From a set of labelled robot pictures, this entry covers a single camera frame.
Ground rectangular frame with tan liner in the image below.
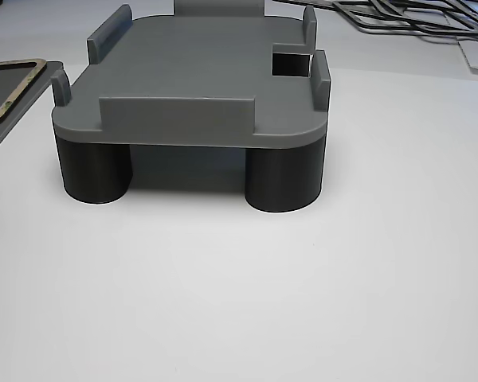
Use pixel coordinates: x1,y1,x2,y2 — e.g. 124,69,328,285
0,58,48,132

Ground flat grey mat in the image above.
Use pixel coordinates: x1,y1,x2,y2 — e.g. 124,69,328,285
0,60,65,164

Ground grey holder with black legs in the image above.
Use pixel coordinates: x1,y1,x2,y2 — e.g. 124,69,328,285
50,0,332,214

